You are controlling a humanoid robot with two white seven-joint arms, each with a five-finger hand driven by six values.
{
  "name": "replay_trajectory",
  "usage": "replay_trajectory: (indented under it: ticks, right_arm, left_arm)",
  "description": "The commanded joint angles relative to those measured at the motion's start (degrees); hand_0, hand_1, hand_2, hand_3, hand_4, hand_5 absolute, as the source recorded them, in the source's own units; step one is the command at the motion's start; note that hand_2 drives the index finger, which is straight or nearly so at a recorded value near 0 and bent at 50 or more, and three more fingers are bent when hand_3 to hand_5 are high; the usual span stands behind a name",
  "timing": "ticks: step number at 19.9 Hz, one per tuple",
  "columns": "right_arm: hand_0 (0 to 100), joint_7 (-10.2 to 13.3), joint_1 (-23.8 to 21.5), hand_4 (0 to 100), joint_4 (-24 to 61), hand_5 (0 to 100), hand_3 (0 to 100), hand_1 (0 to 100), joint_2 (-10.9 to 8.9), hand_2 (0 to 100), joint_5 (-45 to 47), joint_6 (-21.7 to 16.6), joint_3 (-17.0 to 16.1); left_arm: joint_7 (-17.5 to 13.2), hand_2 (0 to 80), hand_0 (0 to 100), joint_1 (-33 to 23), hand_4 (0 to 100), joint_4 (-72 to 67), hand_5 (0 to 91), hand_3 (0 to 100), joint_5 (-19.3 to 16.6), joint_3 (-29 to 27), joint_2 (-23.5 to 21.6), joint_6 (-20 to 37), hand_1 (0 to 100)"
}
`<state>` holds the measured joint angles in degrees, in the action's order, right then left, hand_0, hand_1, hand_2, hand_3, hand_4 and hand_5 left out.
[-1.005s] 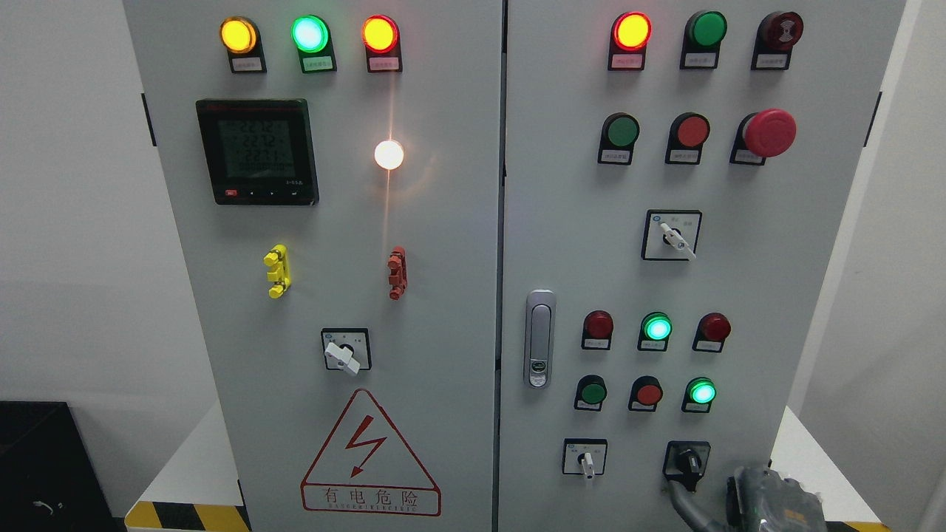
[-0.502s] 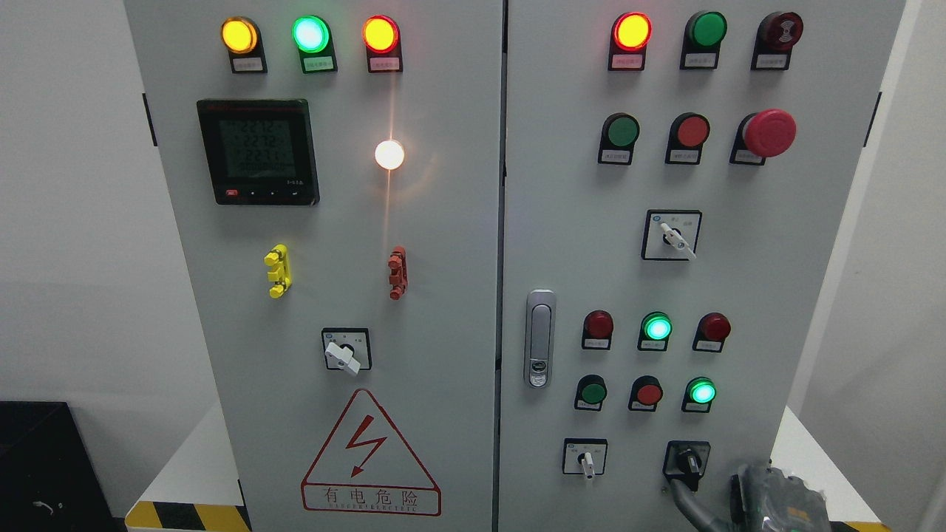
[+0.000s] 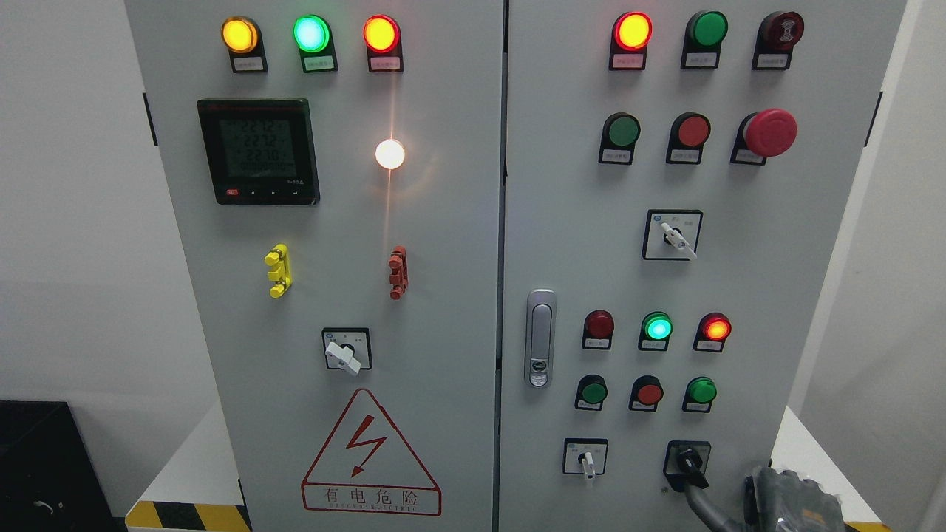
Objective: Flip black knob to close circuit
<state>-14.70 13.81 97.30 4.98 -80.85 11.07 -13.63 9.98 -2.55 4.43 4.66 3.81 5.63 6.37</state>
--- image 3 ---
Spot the white selector switch upper right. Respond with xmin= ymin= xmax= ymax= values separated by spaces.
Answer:
xmin=642 ymin=209 xmax=704 ymax=262

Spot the green indicator light top left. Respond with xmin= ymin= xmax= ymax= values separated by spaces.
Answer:
xmin=293 ymin=14 xmax=338 ymax=73

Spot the white platform with hazard stripes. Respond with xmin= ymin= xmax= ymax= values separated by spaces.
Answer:
xmin=125 ymin=402 xmax=888 ymax=531

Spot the black box lower left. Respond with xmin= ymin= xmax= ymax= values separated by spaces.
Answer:
xmin=1 ymin=400 xmax=119 ymax=531

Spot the red emergency stop button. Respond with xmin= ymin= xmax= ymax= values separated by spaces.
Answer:
xmin=730 ymin=108 xmax=797 ymax=166

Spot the green indicator light right top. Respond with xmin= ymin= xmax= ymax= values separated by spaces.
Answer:
xmin=680 ymin=10 xmax=729 ymax=69

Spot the white glowing indicator light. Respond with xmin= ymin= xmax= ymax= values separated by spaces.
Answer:
xmin=375 ymin=138 xmax=406 ymax=171

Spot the red push button lower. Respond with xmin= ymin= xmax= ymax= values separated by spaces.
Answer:
xmin=628 ymin=376 xmax=664 ymax=413

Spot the yellow indicator light top left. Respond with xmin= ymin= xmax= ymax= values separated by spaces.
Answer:
xmin=222 ymin=15 xmax=269 ymax=73

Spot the red indicator light right door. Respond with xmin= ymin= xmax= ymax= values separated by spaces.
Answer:
xmin=608 ymin=11 xmax=653 ymax=71

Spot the white selector switch left door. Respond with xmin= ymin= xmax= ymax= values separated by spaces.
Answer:
xmin=321 ymin=327 xmax=374 ymax=376

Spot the red electrical hazard sticker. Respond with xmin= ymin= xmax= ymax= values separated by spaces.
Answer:
xmin=301 ymin=388 xmax=442 ymax=517

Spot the red indicator light door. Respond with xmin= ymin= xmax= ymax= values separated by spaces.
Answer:
xmin=362 ymin=14 xmax=404 ymax=72
xmin=608 ymin=11 xmax=653 ymax=71

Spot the black rotary knob switch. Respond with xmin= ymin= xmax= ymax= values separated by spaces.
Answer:
xmin=663 ymin=440 xmax=712 ymax=493

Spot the yellow terminal connector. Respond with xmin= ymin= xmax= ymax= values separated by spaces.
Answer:
xmin=264 ymin=243 xmax=293 ymax=299

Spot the black digital power meter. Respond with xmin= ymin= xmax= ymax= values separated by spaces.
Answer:
xmin=197 ymin=98 xmax=321 ymax=205

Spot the green push button upper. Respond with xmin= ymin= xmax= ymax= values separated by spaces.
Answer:
xmin=598 ymin=112 xmax=641 ymax=166

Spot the dark red indicator light left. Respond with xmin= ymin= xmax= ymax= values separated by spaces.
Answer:
xmin=582 ymin=310 xmax=615 ymax=350

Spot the grey electrical cabinet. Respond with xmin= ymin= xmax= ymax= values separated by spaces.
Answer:
xmin=126 ymin=1 xmax=908 ymax=531

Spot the red push button upper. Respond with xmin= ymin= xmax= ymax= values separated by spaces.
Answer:
xmin=665 ymin=112 xmax=712 ymax=165

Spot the white selector switch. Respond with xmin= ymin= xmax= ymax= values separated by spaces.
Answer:
xmin=642 ymin=209 xmax=704 ymax=262
xmin=562 ymin=437 xmax=609 ymax=482

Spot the silver door lock handle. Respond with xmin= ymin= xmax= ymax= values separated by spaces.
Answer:
xmin=524 ymin=289 xmax=557 ymax=388

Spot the red indicator light lower right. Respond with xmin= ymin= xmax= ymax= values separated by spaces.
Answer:
xmin=693 ymin=311 xmax=732 ymax=353

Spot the lit green indicator light middle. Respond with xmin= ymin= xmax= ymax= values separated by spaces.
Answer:
xmin=638 ymin=311 xmax=673 ymax=352

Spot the red black buzzer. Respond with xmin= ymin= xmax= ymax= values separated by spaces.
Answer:
xmin=752 ymin=11 xmax=805 ymax=71

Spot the red push button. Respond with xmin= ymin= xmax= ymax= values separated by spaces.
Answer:
xmin=628 ymin=376 xmax=664 ymax=413
xmin=665 ymin=112 xmax=712 ymax=165

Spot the red terminal connector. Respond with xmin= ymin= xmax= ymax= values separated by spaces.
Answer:
xmin=388 ymin=245 xmax=409 ymax=300

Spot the green push button lower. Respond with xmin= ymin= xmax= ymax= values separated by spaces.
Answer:
xmin=574 ymin=374 xmax=608 ymax=412

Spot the green push button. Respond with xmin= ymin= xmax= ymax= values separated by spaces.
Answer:
xmin=574 ymin=374 xmax=608 ymax=412
xmin=598 ymin=112 xmax=641 ymax=166

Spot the red indicator light left door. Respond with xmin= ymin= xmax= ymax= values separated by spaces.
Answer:
xmin=362 ymin=14 xmax=404 ymax=72

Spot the white selector switch lower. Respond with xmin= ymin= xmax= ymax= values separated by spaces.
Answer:
xmin=562 ymin=437 xmax=609 ymax=482

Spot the green indicator light lower right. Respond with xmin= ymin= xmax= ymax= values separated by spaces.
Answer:
xmin=681 ymin=376 xmax=718 ymax=413

